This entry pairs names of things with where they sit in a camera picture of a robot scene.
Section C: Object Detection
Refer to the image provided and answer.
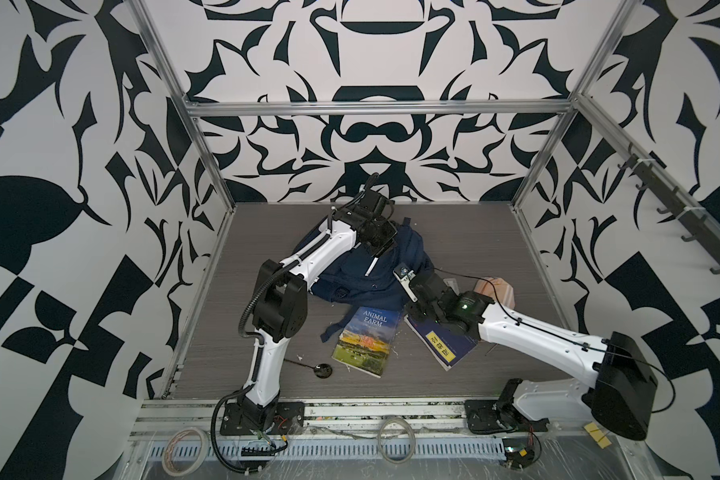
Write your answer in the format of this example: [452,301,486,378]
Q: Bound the navy blue notebook yellow label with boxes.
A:
[405,315,478,371]

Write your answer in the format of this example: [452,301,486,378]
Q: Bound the Animal Farm paperback book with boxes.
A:
[332,307,402,378]

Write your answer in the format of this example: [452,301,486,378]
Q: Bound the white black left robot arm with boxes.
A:
[237,173,397,420]

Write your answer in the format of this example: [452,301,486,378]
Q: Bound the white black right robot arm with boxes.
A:
[395,266,663,441]

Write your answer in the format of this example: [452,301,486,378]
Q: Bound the clear plastic pen box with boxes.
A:
[443,278,460,295]

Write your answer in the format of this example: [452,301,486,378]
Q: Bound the peach fabric pencil case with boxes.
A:
[473,277,516,309]

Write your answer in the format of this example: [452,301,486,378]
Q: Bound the black metal spoon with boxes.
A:
[285,359,333,379]

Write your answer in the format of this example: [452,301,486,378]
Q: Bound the green lit circuit board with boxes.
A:
[500,434,543,471]

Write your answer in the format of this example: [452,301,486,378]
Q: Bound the yellow tape pieces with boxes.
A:
[583,422,612,449]

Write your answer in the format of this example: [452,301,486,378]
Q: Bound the grey coat hook rack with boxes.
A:
[615,143,720,275]

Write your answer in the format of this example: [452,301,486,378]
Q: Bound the beige tape roll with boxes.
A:
[160,427,210,478]

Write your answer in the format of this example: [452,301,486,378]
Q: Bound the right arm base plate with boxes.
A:
[464,378,548,435]

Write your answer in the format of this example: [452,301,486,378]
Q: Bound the white slotted cable duct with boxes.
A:
[143,436,508,462]

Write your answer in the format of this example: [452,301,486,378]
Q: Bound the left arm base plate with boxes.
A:
[220,398,306,436]

